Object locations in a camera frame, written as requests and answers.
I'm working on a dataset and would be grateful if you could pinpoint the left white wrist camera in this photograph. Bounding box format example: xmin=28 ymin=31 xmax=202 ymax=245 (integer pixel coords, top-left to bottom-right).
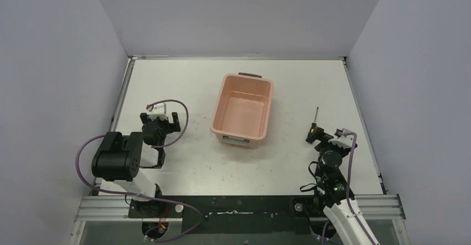
xmin=147 ymin=103 xmax=168 ymax=120

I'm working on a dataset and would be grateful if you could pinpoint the yellow black screwdriver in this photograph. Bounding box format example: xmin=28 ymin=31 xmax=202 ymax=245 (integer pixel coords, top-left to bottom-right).
xmin=310 ymin=107 xmax=319 ymax=133

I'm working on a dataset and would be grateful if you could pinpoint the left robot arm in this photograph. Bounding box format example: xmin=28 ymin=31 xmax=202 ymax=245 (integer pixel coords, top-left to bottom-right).
xmin=91 ymin=112 xmax=181 ymax=218

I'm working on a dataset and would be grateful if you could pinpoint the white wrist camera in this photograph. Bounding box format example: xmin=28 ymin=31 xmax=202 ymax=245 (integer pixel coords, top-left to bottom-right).
xmin=147 ymin=103 xmax=168 ymax=120
xmin=328 ymin=128 xmax=357 ymax=149

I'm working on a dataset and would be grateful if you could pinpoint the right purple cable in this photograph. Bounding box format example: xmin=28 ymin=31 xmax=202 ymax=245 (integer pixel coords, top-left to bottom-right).
xmin=321 ymin=132 xmax=378 ymax=245

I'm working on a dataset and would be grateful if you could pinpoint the pink plastic bin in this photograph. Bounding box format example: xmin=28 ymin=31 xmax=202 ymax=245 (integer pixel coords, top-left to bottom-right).
xmin=210 ymin=73 xmax=274 ymax=149

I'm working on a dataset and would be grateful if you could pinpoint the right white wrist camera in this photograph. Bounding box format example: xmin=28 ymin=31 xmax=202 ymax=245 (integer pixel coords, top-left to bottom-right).
xmin=328 ymin=128 xmax=357 ymax=149

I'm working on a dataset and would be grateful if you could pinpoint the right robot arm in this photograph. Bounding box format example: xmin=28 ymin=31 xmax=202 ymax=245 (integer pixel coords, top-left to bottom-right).
xmin=305 ymin=123 xmax=380 ymax=244

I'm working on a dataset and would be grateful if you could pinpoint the aluminium frame rail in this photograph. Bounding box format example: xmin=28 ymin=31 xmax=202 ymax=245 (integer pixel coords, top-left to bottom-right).
xmin=76 ymin=194 xmax=405 ymax=222

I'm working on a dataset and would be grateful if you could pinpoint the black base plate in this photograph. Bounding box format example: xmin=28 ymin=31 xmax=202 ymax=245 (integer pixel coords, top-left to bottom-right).
xmin=128 ymin=195 xmax=327 ymax=236

